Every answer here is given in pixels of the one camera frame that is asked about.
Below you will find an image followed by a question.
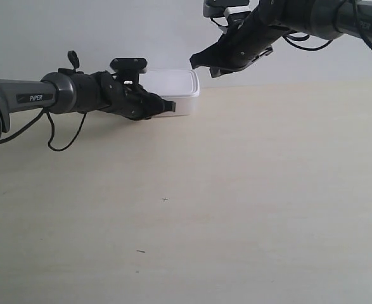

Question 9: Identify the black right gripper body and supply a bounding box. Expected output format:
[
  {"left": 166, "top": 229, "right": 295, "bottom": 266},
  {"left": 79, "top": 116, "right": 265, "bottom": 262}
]
[{"left": 219, "top": 1, "right": 287, "bottom": 72}]

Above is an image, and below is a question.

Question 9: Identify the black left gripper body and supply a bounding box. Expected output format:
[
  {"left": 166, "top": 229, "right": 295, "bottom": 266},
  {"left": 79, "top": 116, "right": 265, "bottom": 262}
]
[{"left": 73, "top": 71, "right": 150, "bottom": 121}]

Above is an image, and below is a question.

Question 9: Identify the white lidded plastic container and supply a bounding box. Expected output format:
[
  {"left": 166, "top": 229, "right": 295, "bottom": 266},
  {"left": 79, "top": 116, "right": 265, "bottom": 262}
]
[{"left": 139, "top": 69, "right": 200, "bottom": 117}]

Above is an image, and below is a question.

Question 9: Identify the grey right Piper arm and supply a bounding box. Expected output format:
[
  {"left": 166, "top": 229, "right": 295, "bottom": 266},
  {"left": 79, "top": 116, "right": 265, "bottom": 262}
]
[{"left": 189, "top": 1, "right": 372, "bottom": 78}]

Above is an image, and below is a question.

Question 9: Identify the grey left Piper arm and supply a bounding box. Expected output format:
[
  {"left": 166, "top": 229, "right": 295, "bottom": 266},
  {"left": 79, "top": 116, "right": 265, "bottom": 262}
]
[{"left": 0, "top": 69, "right": 176, "bottom": 144}]

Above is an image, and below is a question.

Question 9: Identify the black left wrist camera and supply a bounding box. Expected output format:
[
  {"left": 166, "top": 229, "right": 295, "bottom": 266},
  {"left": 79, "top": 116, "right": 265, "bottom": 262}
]
[{"left": 110, "top": 58, "right": 148, "bottom": 85}]

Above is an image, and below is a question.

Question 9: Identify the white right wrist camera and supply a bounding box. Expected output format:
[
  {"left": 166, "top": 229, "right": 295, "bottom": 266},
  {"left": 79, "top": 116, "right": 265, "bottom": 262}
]
[{"left": 203, "top": 0, "right": 252, "bottom": 34}]

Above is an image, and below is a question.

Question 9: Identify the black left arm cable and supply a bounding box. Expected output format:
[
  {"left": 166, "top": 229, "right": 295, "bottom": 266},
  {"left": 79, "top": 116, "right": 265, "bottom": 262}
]
[{"left": 0, "top": 50, "right": 87, "bottom": 151}]

